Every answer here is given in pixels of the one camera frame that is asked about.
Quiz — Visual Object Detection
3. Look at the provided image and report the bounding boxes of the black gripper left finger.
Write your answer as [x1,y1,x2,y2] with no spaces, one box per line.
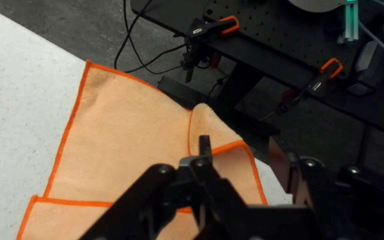
[77,134,256,240]

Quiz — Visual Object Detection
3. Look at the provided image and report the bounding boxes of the orange handled black clamp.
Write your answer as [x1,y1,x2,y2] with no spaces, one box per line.
[260,57,345,124]
[180,14,241,84]

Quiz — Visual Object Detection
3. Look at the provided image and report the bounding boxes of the black perforated breadboard table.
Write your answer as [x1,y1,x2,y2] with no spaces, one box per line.
[131,0,384,138]

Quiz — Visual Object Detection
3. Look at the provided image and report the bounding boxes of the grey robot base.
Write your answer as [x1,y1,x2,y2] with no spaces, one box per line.
[289,0,349,13]

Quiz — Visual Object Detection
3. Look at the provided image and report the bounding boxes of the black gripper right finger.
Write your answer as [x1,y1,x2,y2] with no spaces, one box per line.
[267,137,384,240]

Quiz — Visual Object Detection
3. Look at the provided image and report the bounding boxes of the orange microfibre cloth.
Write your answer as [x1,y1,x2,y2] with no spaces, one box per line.
[16,58,269,240]

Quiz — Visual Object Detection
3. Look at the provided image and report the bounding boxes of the thin black cable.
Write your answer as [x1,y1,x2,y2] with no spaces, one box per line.
[113,0,189,76]

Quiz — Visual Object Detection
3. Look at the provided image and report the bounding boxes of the black power adapter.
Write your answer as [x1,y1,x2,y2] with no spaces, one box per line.
[345,40,384,97]

